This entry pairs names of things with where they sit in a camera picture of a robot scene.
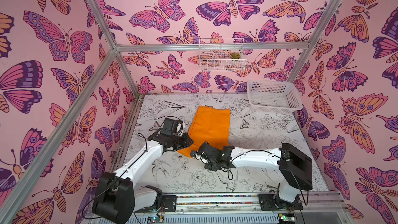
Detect small green potted succulent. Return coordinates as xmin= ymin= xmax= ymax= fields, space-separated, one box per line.
xmin=230 ymin=52 xmax=241 ymax=60

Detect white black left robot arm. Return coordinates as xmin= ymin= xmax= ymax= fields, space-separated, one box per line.
xmin=91 ymin=116 xmax=193 ymax=224

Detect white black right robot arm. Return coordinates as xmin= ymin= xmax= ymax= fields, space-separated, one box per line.
xmin=190 ymin=142 xmax=313 ymax=211

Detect floral printed table mat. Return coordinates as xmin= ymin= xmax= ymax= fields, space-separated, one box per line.
xmin=115 ymin=94 xmax=312 ymax=193

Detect orange long pants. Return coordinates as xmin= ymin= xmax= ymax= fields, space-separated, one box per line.
xmin=178 ymin=106 xmax=231 ymax=157

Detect white plastic laundry basket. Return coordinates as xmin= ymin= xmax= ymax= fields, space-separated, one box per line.
xmin=247 ymin=80 xmax=303 ymax=114

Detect aluminium cage frame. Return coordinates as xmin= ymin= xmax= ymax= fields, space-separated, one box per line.
xmin=0 ymin=0 xmax=358 ymax=224

